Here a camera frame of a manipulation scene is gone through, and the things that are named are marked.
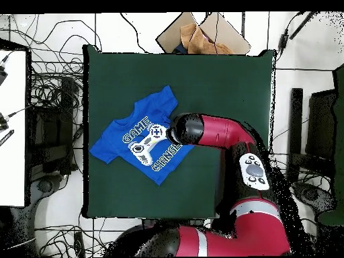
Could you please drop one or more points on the blue printed t-shirt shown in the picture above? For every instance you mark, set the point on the blue printed t-shirt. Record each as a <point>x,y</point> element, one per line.
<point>134,129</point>

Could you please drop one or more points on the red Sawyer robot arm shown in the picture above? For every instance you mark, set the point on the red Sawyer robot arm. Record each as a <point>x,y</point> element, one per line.
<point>255,231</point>

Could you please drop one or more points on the dark green table cloth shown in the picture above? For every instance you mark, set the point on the dark green table cloth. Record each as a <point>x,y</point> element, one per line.
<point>134,196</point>

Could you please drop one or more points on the tan towel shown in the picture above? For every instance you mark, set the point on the tan towel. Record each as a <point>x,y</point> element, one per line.
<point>201,44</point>

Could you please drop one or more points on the brown cardboard box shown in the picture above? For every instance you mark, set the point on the brown cardboard box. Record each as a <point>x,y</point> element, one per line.
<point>228,35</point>

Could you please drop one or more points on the black power adapter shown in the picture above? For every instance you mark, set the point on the black power adapter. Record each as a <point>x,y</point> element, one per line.
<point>283,40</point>

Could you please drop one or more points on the white desk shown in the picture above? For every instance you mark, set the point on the white desk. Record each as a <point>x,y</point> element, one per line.
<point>13,161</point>

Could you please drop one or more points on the black striped bar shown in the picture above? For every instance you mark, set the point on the black striped bar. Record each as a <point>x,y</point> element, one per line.
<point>6,137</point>

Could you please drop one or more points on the green draped cloth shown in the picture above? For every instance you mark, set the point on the green draped cloth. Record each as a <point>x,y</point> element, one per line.
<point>339,161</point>

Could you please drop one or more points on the thin black rod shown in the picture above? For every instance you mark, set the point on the thin black rod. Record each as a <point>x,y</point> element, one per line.
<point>302,25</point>

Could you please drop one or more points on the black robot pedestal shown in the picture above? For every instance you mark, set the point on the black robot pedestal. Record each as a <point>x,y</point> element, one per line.
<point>172,222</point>

